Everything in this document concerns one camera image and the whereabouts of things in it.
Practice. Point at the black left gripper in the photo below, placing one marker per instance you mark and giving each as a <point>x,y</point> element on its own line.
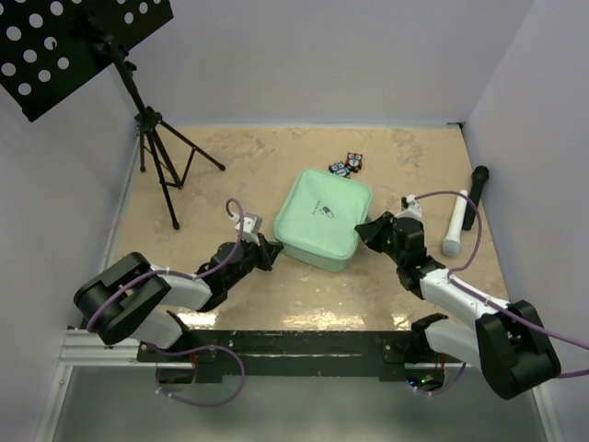
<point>272,250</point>

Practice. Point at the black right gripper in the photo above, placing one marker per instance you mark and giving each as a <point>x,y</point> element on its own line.
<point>370,232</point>

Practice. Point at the mint green medicine case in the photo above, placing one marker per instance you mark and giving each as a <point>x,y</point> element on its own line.
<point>316,223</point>

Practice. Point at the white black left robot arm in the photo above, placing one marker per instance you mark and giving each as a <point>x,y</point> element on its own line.
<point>121,302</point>

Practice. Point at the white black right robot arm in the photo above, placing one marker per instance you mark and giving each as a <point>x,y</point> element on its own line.
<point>501,339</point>

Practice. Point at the white microphone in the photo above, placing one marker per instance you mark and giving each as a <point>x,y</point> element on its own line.
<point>452,243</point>

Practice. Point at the blue owl number block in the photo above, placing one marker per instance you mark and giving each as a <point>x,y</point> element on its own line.
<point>340,169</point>

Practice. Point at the black microphone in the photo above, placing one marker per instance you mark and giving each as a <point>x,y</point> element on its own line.
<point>479,176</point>

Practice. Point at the black music stand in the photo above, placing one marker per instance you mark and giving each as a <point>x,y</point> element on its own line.
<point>50,49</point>

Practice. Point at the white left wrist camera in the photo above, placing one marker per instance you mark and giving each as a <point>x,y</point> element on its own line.
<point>249,225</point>

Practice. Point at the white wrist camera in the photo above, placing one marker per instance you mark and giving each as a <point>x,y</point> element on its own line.
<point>249,225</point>
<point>410,208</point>

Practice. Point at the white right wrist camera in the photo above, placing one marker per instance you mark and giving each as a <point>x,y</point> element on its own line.
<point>410,208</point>

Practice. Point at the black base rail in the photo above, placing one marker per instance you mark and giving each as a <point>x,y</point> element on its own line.
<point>365,354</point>

